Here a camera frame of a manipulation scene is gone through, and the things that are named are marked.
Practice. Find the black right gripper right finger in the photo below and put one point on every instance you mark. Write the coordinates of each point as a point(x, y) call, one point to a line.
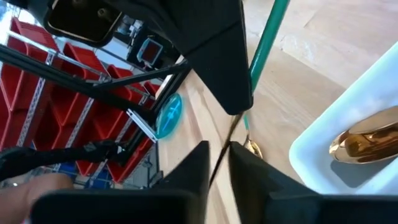
point(280, 208)

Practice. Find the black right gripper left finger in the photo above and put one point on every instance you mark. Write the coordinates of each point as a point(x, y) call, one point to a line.
point(124, 208)

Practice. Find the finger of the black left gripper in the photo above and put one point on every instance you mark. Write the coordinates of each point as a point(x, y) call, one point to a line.
point(217, 46)

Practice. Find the blue-framed red screen device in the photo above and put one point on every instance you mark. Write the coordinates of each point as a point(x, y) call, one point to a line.
point(150, 51)

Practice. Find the red plastic storage bin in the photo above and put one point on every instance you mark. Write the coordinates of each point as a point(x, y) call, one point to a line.
point(31, 34)
point(121, 74)
point(56, 124)
point(130, 168)
point(12, 93)
point(109, 121)
point(84, 62)

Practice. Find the white cutlery tray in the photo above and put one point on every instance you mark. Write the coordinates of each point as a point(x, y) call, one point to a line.
point(314, 174)

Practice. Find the blue plastic storage bin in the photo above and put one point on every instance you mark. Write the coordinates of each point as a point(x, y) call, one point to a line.
point(66, 170)

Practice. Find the teal translucent round plate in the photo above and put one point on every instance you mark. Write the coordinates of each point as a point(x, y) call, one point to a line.
point(169, 116)

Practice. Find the person's hand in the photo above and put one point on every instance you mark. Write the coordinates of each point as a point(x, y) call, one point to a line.
point(18, 199)

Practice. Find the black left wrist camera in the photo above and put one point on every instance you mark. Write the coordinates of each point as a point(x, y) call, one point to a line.
point(84, 21)

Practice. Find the silver metal bracket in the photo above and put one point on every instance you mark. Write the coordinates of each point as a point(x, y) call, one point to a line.
point(141, 124)

